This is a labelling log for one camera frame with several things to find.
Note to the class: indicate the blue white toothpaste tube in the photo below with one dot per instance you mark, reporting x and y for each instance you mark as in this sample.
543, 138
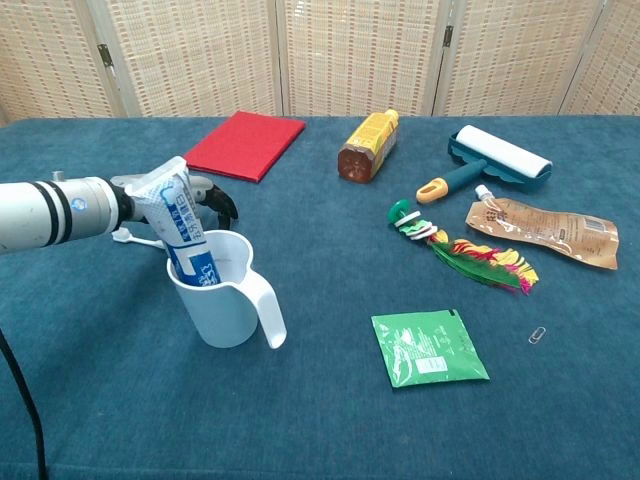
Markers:
175, 220

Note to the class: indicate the teal lint roller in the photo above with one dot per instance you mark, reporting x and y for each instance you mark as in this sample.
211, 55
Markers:
500, 152

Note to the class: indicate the colourful feather shuttlecock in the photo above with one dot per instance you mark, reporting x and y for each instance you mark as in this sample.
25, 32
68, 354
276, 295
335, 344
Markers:
475, 260

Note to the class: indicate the metal paper clip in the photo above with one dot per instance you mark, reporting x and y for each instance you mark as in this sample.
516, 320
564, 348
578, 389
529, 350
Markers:
536, 336

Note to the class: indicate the yellow label drink bottle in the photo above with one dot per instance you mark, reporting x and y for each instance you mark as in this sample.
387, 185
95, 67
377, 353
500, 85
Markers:
372, 142

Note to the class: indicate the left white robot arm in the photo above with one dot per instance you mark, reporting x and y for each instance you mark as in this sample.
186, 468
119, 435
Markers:
30, 215

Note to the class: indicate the brown spout pouch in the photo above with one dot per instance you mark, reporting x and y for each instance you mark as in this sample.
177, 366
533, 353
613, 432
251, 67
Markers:
545, 227

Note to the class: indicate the green foil sachet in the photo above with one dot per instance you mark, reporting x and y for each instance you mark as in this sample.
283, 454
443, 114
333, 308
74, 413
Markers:
425, 350

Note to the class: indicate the white toothbrush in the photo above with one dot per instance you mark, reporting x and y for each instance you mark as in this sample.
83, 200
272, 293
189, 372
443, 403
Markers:
122, 236

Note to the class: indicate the dark teal tablecloth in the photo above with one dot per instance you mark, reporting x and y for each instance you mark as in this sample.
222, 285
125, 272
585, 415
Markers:
325, 425

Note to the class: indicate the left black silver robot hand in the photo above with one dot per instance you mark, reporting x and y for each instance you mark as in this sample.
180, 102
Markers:
222, 202

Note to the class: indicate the red notebook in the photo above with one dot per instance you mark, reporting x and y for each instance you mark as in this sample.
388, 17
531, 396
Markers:
245, 145

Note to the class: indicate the woven bamboo folding screen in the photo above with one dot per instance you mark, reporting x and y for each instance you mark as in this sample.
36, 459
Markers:
350, 55

